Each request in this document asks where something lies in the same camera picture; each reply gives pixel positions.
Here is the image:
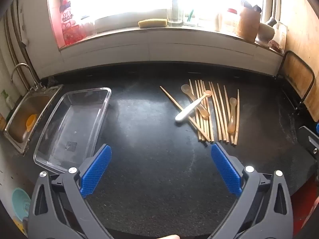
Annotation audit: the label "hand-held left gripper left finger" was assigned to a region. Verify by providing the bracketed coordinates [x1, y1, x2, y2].
[27, 144, 115, 239]

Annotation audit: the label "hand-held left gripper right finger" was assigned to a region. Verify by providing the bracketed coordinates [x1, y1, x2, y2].
[209, 142, 293, 239]

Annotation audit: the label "small wooden spoon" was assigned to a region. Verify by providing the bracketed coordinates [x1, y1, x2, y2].
[227, 98, 237, 134]

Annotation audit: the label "pile of wooden chopsticks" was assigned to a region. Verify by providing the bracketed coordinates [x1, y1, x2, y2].
[189, 79, 240, 145]

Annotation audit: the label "clear plastic container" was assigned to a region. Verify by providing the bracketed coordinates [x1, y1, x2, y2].
[33, 87, 112, 175]

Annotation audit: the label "white handled spoon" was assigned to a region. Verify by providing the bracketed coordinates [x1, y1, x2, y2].
[175, 90, 212, 123]

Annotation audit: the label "single wooden chopstick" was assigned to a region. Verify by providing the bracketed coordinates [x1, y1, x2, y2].
[160, 86, 211, 142]

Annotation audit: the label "wooden cutting board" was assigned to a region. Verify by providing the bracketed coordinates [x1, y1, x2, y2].
[284, 53, 314, 100]

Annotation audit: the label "teal bowl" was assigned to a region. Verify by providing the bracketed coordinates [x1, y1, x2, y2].
[12, 187, 32, 219]

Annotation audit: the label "stainless steel sink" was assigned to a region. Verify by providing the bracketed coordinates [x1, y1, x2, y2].
[3, 84, 64, 156]

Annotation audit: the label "glass jar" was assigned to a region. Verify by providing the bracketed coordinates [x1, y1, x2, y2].
[269, 21, 287, 53]

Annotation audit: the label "large wooden board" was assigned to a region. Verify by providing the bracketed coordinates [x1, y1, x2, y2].
[284, 0, 319, 122]

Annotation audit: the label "metal faucet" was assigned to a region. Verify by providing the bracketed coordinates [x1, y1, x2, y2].
[10, 63, 41, 91]

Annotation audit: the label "green label bottle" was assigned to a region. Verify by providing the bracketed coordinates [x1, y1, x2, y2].
[0, 90, 14, 110]

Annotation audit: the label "wooden utensil holder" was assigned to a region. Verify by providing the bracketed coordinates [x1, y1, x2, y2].
[235, 6, 262, 43]

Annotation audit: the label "clear jar with dark lid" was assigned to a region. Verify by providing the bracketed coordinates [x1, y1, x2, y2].
[80, 16, 97, 37]

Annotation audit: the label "white bottle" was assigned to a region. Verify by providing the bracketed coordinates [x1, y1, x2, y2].
[215, 12, 223, 32]

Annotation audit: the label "red printed packet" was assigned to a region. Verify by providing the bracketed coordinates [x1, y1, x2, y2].
[58, 0, 84, 46]

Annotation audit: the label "red lid jar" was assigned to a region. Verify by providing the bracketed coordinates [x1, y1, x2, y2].
[223, 8, 238, 33]

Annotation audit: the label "yellow sponge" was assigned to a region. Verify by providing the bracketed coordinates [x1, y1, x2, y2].
[138, 19, 167, 28]

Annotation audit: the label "clear drinking glass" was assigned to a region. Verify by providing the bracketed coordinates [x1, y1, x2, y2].
[167, 7, 184, 27]

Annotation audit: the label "black wire rack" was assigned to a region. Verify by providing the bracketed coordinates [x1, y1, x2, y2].
[277, 50, 316, 111]

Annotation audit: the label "dark utensil handles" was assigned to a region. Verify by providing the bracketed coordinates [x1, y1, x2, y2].
[240, 0, 261, 13]

